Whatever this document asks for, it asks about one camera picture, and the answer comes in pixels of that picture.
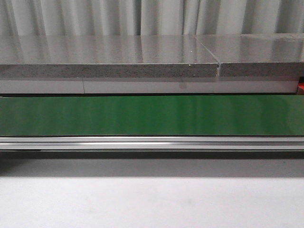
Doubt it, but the grey stone counter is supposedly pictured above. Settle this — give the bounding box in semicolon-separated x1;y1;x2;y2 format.
0;33;304;95

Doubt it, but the green conveyor belt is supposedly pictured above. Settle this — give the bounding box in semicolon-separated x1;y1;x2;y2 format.
0;95;304;136

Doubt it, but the red tray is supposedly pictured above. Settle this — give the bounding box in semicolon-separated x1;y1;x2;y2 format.
296;82;304;95

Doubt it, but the white curtain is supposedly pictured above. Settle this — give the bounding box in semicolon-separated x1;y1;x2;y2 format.
0;0;304;36

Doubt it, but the aluminium conveyor frame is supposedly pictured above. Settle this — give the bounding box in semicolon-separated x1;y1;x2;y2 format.
0;136;304;152

